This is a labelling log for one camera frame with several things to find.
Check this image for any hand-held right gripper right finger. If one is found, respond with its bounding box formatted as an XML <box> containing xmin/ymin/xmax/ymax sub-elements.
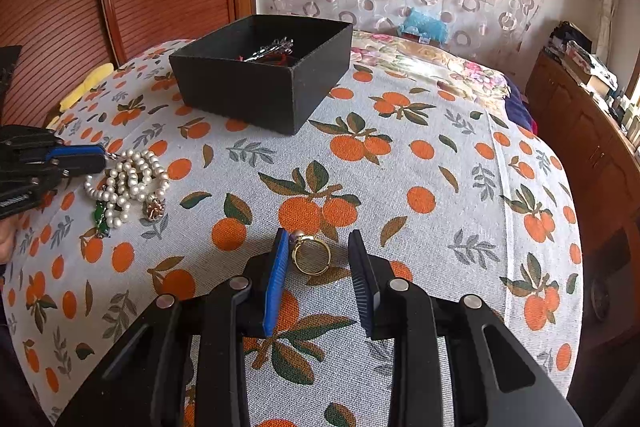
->
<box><xmin>347</xmin><ymin>228</ymin><xmax>586</xmax><ymax>427</ymax></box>

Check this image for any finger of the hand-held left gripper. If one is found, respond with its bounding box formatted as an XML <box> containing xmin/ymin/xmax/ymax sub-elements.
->
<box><xmin>55</xmin><ymin>153</ymin><xmax>107</xmax><ymax>179</ymax></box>
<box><xmin>47</xmin><ymin>145</ymin><xmax>105</xmax><ymax>159</ymax></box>

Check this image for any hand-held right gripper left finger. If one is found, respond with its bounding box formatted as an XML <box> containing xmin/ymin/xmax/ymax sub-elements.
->
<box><xmin>55</xmin><ymin>228</ymin><xmax>292</xmax><ymax>427</ymax></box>

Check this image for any white pearl necklace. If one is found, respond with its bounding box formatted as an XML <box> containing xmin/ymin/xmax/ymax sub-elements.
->
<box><xmin>84</xmin><ymin>149</ymin><xmax>169</xmax><ymax>228</ymax></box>

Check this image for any green jade pendant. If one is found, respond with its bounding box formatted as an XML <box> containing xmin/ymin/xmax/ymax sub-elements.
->
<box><xmin>92</xmin><ymin>201</ymin><xmax>112</xmax><ymax>239</ymax></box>

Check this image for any gold pearl ring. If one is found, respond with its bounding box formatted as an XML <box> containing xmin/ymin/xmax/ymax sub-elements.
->
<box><xmin>282</xmin><ymin>229</ymin><xmax>334</xmax><ymax>277</ymax></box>

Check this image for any rose gold pendant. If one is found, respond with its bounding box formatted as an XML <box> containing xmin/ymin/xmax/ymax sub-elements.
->
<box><xmin>143</xmin><ymin>197</ymin><xmax>167</xmax><ymax>224</ymax></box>

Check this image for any black cardboard box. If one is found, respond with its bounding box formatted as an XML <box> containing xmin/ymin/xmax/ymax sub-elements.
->
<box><xmin>168</xmin><ymin>14</ymin><xmax>354</xmax><ymax>136</ymax></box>

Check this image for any silver hair comb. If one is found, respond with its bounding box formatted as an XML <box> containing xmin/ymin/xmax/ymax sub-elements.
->
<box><xmin>242</xmin><ymin>35</ymin><xmax>296</xmax><ymax>62</ymax></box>

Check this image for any red cord bracelet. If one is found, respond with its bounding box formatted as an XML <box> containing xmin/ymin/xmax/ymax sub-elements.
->
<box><xmin>237</xmin><ymin>48</ymin><xmax>297</xmax><ymax>68</ymax></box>

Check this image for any person's left hand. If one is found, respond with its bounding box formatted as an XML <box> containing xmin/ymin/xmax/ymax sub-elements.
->
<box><xmin>0</xmin><ymin>213</ymin><xmax>21</xmax><ymax>264</ymax></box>

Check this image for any yellow plush cloth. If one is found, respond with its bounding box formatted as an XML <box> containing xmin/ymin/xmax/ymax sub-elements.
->
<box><xmin>47</xmin><ymin>63</ymin><xmax>115</xmax><ymax>128</ymax></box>

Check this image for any orange fruit print bedsheet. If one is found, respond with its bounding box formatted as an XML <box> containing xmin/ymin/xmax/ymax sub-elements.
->
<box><xmin>0</xmin><ymin>39</ymin><xmax>583</xmax><ymax>427</ymax></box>

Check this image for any dark blue blanket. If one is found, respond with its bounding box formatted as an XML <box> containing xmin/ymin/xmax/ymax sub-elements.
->
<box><xmin>502</xmin><ymin>74</ymin><xmax>539</xmax><ymax>135</ymax></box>

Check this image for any floral blanket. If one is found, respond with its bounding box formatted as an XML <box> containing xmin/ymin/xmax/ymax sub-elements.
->
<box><xmin>350</xmin><ymin>29</ymin><xmax>513</xmax><ymax>108</ymax></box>

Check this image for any wooden side cabinet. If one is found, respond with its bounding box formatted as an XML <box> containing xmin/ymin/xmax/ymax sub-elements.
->
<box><xmin>525</xmin><ymin>49</ymin><xmax>640</xmax><ymax>333</ymax></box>

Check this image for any blue plastic bag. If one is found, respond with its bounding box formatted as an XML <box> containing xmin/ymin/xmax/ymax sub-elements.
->
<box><xmin>402</xmin><ymin>8</ymin><xmax>447</xmax><ymax>42</ymax></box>

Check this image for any row of bottles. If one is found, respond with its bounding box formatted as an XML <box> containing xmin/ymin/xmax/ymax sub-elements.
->
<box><xmin>607</xmin><ymin>89</ymin><xmax>640</xmax><ymax>134</ymax></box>

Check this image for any pile of books and boxes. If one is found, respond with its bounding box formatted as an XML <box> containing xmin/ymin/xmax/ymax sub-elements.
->
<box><xmin>547</xmin><ymin>21</ymin><xmax>621</xmax><ymax>92</ymax></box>

